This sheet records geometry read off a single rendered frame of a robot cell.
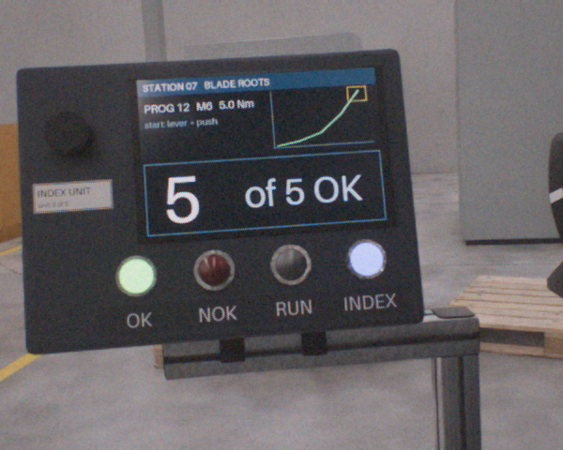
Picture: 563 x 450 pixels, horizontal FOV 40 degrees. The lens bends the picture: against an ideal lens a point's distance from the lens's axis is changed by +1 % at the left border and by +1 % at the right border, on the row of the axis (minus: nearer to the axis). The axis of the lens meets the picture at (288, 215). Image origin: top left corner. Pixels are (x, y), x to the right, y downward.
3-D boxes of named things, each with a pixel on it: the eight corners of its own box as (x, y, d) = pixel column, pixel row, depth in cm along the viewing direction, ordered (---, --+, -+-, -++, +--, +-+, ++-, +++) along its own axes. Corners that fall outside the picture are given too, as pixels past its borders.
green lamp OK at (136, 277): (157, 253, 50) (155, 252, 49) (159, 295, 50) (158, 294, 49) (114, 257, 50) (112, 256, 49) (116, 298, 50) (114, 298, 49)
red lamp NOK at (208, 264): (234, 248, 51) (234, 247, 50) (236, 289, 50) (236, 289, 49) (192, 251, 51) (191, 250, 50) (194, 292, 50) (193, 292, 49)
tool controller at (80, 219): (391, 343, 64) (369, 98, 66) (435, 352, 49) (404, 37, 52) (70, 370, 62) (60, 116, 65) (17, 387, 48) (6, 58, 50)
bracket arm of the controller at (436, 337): (468, 342, 61) (467, 306, 61) (480, 354, 59) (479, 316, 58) (167, 367, 60) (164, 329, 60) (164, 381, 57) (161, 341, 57)
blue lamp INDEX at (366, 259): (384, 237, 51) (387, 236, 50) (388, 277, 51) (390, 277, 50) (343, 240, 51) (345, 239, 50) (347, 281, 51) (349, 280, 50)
